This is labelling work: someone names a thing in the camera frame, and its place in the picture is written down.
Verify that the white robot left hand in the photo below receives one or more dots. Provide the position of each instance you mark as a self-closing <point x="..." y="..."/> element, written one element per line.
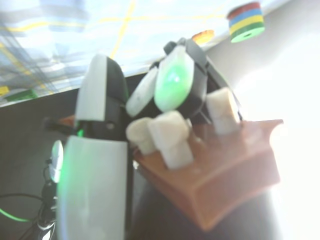
<point x="92" y="175"/>

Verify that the small brown toy ukulele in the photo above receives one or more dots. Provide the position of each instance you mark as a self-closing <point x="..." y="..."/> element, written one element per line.
<point x="225" y="175"/>

